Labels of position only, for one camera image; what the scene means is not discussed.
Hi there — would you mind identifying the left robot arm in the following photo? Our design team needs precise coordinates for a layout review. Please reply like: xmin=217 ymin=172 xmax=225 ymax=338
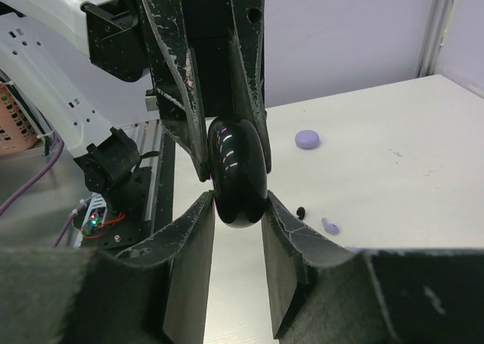
xmin=1 ymin=0 xmax=271 ymax=212

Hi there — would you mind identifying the pink plastic basket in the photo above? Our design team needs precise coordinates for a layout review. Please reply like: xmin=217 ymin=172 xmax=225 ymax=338
xmin=0 ymin=83 xmax=38 ymax=156

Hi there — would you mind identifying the purple earbud right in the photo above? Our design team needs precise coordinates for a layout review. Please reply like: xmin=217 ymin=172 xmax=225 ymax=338
xmin=345 ymin=246 xmax=364 ymax=254

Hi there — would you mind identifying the purple earbud left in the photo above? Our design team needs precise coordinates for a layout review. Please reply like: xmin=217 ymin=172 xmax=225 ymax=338
xmin=321 ymin=218 xmax=340 ymax=235

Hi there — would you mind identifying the purple earbud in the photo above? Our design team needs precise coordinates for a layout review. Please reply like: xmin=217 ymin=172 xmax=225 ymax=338
xmin=345 ymin=246 xmax=364 ymax=254
xmin=321 ymin=218 xmax=340 ymax=235

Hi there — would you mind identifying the black earbud charging case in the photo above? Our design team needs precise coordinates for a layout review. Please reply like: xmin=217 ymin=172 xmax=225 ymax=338
xmin=208 ymin=116 xmax=267 ymax=228

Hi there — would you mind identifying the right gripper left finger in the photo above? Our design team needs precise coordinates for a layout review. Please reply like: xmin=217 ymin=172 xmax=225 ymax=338
xmin=1 ymin=191 xmax=215 ymax=343

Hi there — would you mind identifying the black earbud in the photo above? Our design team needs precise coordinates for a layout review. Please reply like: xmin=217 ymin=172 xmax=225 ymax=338
xmin=296 ymin=206 xmax=306 ymax=220

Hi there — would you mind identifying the left aluminium frame post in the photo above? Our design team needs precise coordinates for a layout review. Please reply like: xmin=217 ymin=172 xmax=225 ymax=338
xmin=416 ymin=0 xmax=455 ymax=78

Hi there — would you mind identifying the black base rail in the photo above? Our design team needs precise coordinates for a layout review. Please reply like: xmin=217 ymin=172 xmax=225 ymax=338
xmin=72 ymin=121 xmax=175 ymax=254

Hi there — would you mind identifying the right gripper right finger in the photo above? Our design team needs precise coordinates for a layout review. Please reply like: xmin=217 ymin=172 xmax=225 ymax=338
xmin=262 ymin=194 xmax=483 ymax=343

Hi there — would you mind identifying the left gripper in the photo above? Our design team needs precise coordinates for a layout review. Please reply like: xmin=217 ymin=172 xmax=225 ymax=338
xmin=137 ymin=0 xmax=271 ymax=181

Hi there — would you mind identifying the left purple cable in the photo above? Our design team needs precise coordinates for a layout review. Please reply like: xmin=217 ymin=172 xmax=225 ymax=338
xmin=0 ymin=132 xmax=76 ymax=249

